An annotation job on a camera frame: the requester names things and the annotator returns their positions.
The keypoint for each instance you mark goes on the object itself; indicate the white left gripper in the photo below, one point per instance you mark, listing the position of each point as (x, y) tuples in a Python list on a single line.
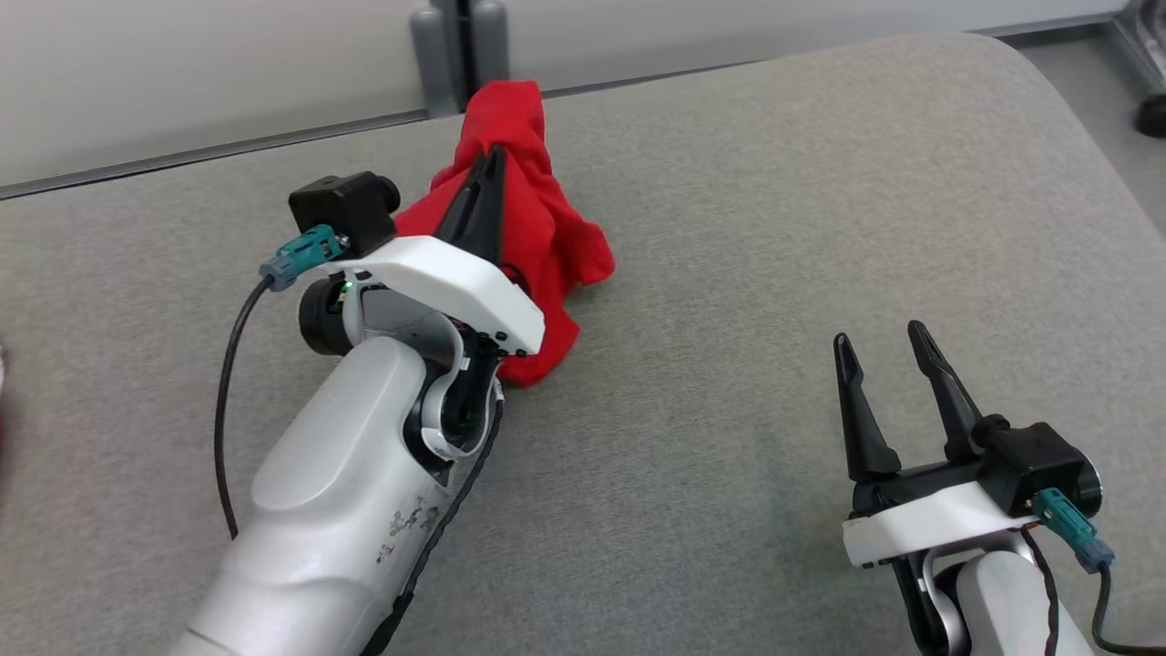
[(455, 282)]

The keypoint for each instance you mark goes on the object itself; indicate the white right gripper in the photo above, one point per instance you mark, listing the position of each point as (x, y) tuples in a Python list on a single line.
[(929, 528)]

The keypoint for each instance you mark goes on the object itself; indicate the plain red garment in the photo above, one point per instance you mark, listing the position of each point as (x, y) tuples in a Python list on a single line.
[(537, 228)]

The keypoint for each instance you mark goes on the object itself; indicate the white grey robot left arm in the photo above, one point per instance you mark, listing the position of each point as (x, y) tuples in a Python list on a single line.
[(337, 474)]

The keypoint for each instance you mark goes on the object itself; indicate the white grey robot right arm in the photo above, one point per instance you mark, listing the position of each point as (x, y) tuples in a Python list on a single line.
[(1011, 601)]

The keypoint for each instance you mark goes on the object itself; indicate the black caster wheel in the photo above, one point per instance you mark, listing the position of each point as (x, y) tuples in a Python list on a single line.
[(1153, 117)]

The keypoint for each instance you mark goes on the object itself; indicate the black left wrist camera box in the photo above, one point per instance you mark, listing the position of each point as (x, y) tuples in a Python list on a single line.
[(342, 210)]

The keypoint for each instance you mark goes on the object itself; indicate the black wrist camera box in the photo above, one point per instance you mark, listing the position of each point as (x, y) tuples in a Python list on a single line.
[(342, 210), (1038, 465)]

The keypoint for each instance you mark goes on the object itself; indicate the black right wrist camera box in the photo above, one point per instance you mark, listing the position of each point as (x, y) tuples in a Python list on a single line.
[(1038, 465)]

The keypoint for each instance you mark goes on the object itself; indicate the grey partition post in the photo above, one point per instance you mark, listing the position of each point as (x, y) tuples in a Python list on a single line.
[(460, 46)]

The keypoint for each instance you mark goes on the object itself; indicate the grey metal frame strut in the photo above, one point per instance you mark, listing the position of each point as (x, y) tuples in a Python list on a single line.
[(1143, 36)]

